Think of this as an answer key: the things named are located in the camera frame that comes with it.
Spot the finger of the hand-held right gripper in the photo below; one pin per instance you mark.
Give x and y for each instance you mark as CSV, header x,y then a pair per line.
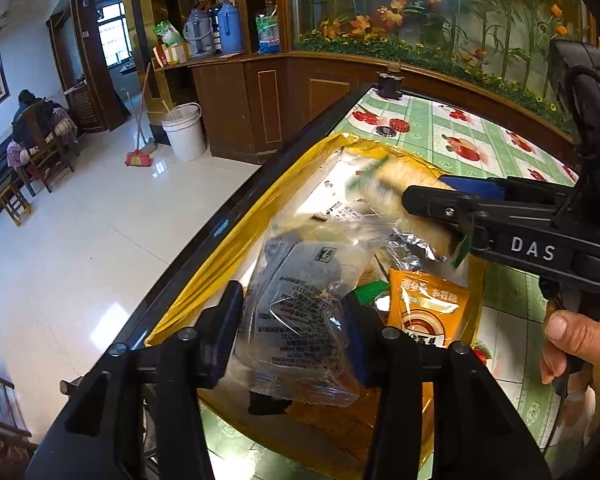
x,y
440,205
475,185

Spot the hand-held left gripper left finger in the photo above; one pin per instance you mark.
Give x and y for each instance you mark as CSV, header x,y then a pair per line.
x,y
225,335

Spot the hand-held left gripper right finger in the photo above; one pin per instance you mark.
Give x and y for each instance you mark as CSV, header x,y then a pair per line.
x,y
355,340

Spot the green label cracker pack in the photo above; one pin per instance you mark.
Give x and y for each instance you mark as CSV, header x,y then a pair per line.
x,y
392,185

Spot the dark green snack packet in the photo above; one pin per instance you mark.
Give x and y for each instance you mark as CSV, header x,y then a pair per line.
x,y
372,291

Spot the silver foil snack packet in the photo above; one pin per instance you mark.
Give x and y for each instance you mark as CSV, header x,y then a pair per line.
x,y
405,250

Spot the clear packet of dark snack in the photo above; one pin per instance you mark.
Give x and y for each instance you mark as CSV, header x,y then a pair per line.
x,y
290,310

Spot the yellow cardboard box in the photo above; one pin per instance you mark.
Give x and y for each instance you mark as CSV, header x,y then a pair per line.
x,y
215,260

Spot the small orange snack packet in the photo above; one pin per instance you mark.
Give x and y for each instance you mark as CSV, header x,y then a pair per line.
x,y
430,305

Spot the large orange snack packet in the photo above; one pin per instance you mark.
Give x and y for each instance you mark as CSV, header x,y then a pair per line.
x,y
340,425

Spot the person's right hand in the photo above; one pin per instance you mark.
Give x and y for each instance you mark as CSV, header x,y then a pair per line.
x,y
585,345

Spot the green fruit print tablecloth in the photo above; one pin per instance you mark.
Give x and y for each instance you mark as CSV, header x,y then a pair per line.
x,y
480,130

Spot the small dark jar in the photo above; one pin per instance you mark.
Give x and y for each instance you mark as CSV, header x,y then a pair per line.
x,y
390,82

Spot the red broom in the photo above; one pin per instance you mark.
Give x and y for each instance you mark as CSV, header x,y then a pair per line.
x,y
139,158

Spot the white plastic bucket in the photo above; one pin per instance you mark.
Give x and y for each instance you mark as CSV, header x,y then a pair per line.
x,y
182,132

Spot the low wooden cabinet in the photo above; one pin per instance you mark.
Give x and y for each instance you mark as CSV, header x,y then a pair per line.
x,y
230,105

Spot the dark stair railing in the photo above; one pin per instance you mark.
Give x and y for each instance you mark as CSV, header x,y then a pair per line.
x,y
0,425

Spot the wooden stool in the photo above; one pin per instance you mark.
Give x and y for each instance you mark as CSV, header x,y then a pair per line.
x,y
15,205

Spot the wooden chair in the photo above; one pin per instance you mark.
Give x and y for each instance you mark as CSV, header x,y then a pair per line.
x,y
47,157

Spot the blue thermos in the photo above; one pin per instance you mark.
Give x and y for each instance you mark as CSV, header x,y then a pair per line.
x,y
230,27

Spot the dark thermos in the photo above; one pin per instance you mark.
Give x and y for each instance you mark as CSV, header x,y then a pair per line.
x,y
214,30

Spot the small cardboard carton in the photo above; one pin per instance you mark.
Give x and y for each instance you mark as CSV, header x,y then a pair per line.
x,y
172,54

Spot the grey thermos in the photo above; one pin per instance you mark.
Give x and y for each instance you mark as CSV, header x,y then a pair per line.
x,y
196,32

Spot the green and white bag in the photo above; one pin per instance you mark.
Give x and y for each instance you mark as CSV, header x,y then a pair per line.
x,y
168,34

